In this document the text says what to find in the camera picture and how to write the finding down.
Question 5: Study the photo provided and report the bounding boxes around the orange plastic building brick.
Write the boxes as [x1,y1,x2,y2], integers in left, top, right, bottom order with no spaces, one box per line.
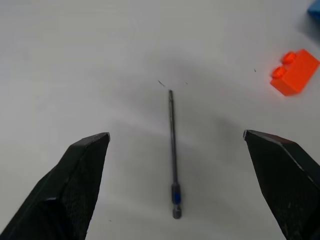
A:
[269,48,320,97]

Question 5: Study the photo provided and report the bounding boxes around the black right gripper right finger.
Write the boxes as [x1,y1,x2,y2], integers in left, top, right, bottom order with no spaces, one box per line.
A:
[242,129,320,240]

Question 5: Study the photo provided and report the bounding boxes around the blue plastic block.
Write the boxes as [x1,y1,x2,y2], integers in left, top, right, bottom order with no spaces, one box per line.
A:
[306,0,320,19]

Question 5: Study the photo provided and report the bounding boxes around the long metal screwdriver bit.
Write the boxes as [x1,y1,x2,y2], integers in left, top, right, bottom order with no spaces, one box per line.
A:
[168,89,183,220]

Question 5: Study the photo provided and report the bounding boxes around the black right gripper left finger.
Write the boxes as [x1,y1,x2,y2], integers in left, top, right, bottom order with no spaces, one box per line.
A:
[0,132,111,240]

